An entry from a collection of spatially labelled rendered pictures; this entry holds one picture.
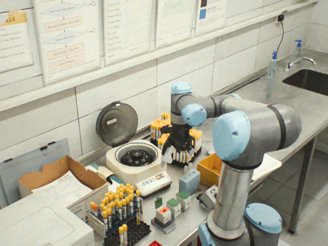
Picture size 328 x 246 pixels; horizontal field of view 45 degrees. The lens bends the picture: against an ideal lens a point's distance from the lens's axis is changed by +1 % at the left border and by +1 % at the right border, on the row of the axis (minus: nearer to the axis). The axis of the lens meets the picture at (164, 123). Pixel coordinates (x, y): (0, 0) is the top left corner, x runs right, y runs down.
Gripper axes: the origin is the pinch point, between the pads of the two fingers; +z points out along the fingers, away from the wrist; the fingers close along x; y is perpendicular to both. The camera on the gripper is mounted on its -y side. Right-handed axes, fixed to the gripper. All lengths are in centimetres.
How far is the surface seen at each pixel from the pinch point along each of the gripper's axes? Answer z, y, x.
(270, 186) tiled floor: 112, -51, 135
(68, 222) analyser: -11, 19, -53
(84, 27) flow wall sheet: -45, -47, -14
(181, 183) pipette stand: 12.3, 1.1, 2.8
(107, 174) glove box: 11.9, -21.7, -21.0
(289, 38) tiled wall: 8, -91, 179
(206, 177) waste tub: 15.9, 0.6, 17.2
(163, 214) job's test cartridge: 12.6, 11.7, -14.2
